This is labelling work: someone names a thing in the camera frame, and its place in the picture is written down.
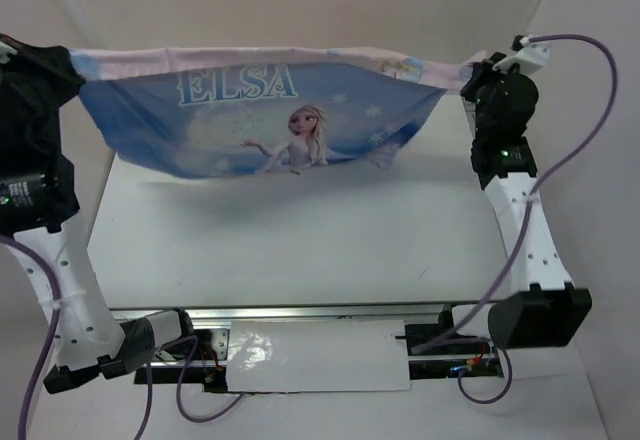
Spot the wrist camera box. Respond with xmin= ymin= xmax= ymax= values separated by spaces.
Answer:
xmin=492 ymin=35 xmax=551 ymax=76
xmin=0 ymin=34 xmax=21 ymax=64

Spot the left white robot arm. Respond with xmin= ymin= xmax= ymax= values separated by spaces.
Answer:
xmin=1 ymin=35 xmax=198 ymax=394

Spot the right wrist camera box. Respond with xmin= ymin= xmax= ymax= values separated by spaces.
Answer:
xmin=492 ymin=35 xmax=551 ymax=76

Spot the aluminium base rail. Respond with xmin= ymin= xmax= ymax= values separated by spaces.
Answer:
xmin=109 ymin=302 xmax=504 ymax=384

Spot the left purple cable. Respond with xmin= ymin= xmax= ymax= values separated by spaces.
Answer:
xmin=0 ymin=234 xmax=66 ymax=440

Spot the white cover sheet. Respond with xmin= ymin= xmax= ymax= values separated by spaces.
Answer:
xmin=226 ymin=320 xmax=411 ymax=393

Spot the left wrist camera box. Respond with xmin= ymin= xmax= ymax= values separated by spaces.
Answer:
xmin=0 ymin=34 xmax=21 ymax=64

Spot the pink blue printed pillowcase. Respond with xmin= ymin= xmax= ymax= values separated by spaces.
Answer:
xmin=70 ymin=48 xmax=472 ymax=178

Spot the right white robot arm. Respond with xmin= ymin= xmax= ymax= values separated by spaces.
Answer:
xmin=436 ymin=53 xmax=592 ymax=352

